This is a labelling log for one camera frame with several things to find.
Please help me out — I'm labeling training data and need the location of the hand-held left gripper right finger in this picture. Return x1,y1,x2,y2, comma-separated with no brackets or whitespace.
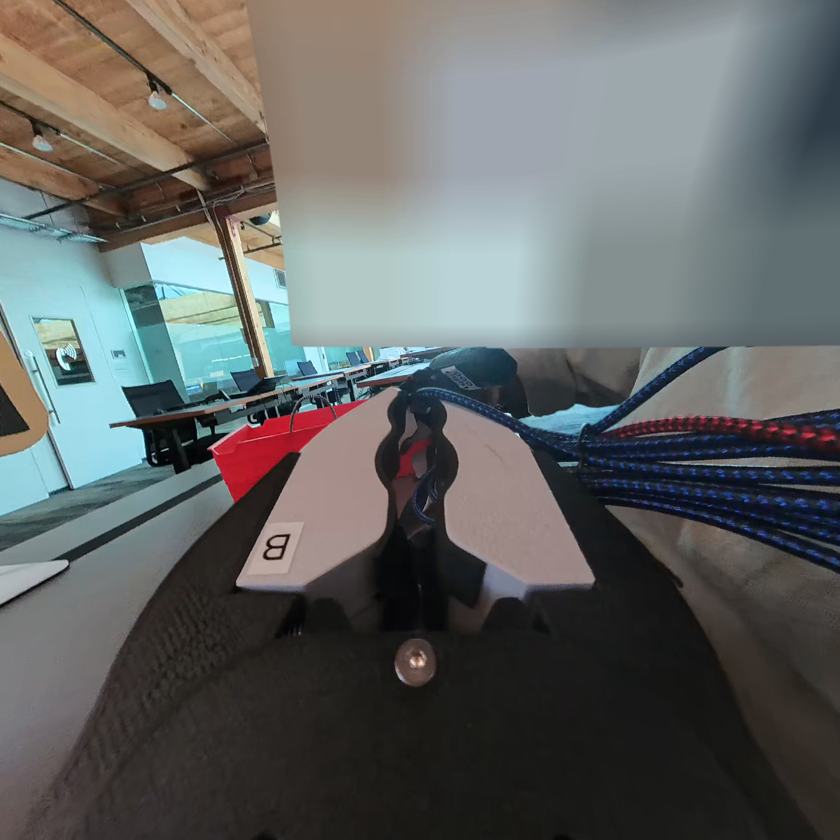
420,402,596,634

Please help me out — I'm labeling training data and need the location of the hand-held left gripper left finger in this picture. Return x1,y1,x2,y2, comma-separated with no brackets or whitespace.
235,386,404,634

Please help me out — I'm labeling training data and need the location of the blue braided usb-c cable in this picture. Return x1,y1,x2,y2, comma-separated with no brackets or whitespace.
410,387,585,526

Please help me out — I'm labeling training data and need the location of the red plastic bin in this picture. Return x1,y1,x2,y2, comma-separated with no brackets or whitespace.
209,400,434,503

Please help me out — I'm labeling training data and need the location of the long wooden desk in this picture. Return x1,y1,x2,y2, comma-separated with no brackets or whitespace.
110,375,349,473
357,361,435,389

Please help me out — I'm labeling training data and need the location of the black office chair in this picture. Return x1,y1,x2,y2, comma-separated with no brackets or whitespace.
122,381,219,471
230,369,284,422

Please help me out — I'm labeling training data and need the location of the white door with window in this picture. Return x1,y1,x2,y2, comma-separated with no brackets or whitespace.
0,282,101,492

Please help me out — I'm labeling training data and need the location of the person's beige clothing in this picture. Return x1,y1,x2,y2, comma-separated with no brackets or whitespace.
508,346,840,840

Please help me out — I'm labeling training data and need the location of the white flat object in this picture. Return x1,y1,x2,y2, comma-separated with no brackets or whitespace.
0,559,70,608

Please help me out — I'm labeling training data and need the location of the tan and black object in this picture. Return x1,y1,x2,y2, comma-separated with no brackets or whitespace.
0,328,51,460

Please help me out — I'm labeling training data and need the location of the bundle of blue braided cables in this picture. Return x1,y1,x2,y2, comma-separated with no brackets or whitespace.
577,346,840,572

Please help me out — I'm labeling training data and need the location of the wooden post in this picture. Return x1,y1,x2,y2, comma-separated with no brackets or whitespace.
215,206,274,379

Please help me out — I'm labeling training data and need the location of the red braided cable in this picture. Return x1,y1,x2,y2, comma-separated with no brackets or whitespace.
610,412,840,455

